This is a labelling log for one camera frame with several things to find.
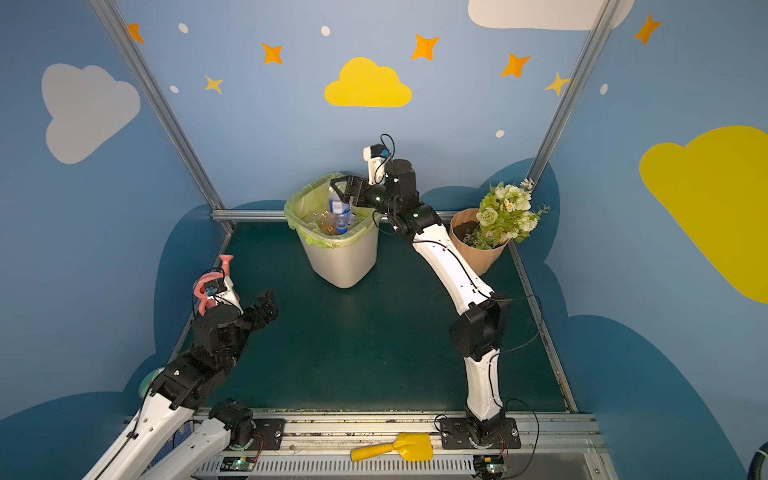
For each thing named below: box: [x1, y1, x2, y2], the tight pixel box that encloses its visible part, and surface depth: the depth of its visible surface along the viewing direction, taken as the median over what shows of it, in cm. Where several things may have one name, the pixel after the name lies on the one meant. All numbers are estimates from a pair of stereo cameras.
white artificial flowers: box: [462, 178, 550, 250], surface depth 90 cm
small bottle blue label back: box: [328, 186, 351, 216], surface depth 79 cm
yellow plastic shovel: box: [350, 432, 434, 463], surface depth 73 cm
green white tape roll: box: [138, 367, 165, 399], surface depth 76 cm
